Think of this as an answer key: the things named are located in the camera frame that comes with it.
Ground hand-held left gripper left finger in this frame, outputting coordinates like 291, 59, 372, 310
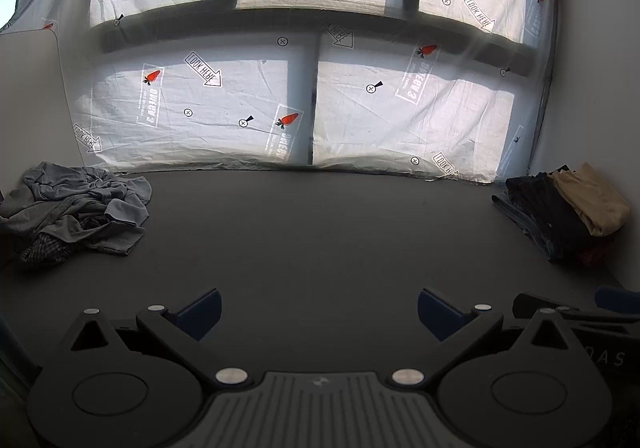
70, 287, 252, 387

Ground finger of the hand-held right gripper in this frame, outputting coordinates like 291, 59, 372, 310
594, 285, 640, 315
512, 292, 640, 325

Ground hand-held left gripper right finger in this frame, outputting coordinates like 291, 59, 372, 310
386, 287, 582, 387

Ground blue-grey t-shirt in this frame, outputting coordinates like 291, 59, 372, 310
22, 161, 153, 256

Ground red cloth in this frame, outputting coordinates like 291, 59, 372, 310
579, 245, 612, 267

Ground folded denim jeans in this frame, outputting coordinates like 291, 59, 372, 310
492, 192, 568, 262

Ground black folded garment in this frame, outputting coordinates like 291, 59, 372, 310
505, 171, 597, 255

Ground tan folded garment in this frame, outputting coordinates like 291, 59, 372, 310
549, 163, 632, 238

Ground dark plaid cloth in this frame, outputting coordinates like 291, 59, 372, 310
19, 233, 77, 270

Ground grey crumpled garment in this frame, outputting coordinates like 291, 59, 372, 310
0, 197, 147, 256

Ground white printed carrot sheet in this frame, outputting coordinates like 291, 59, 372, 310
14, 0, 558, 185

